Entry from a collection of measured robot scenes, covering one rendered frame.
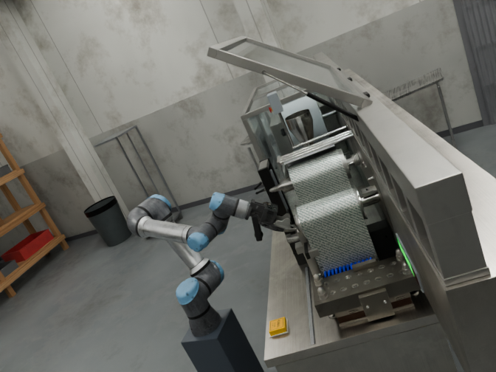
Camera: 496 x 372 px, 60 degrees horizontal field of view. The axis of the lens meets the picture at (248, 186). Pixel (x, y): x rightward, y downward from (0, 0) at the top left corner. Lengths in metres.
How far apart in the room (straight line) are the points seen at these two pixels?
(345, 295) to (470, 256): 0.84
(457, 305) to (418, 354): 0.88
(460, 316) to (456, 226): 0.19
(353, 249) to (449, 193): 1.01
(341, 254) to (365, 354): 0.38
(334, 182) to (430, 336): 0.71
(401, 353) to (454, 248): 0.95
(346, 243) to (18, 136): 7.14
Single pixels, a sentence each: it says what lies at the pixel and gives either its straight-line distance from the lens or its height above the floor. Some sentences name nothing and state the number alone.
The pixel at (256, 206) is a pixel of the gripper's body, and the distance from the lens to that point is 1.71.
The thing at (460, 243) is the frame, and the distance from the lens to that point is 0.87.
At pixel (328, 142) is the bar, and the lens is 1.95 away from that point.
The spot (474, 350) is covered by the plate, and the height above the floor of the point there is 1.29.
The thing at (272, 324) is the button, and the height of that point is 0.92.
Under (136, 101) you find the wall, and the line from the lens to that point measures 6.64.
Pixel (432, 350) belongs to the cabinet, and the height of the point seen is 0.75.
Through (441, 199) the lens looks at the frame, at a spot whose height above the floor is 1.62.
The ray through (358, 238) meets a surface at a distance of 1.76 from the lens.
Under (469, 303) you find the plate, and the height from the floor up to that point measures 1.40.
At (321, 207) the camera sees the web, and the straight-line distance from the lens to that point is 1.71.
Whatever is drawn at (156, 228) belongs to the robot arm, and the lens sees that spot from 1.84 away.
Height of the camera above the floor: 1.99
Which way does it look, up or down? 17 degrees down
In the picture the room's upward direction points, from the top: 24 degrees counter-clockwise
